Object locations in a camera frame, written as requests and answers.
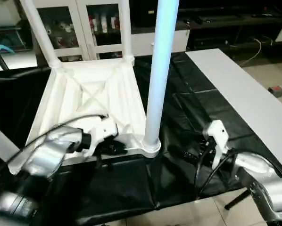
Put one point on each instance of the white plastic table top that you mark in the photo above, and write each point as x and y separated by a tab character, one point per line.
89	94

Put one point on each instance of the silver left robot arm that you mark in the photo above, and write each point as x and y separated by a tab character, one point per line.
42	155

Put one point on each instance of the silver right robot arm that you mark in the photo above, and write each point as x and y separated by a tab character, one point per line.
263	179

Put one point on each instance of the black work mat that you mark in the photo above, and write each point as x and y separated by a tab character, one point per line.
202	113

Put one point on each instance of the black metal stand leg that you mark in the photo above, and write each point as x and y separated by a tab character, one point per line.
237	199

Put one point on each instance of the small grey pink object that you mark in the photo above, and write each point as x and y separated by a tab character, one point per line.
277	90

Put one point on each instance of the white glass door cabinet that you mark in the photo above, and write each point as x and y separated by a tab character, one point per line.
84	26

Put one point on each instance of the white drawer cabinet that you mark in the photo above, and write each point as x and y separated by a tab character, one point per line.
226	16

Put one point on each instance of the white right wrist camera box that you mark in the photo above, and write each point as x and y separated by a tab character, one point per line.
219	139

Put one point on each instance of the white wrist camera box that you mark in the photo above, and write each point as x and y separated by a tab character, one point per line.
219	139
103	132

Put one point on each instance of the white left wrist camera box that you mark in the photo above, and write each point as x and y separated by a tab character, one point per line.
103	132

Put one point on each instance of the blue frame trolley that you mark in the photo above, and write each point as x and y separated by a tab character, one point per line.
6	44

